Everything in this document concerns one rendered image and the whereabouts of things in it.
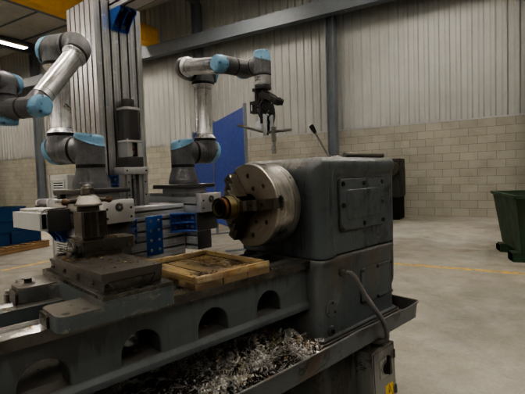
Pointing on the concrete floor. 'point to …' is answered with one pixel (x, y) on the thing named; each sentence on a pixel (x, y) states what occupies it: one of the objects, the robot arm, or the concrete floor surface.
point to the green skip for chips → (511, 223)
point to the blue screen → (232, 151)
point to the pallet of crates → (31, 238)
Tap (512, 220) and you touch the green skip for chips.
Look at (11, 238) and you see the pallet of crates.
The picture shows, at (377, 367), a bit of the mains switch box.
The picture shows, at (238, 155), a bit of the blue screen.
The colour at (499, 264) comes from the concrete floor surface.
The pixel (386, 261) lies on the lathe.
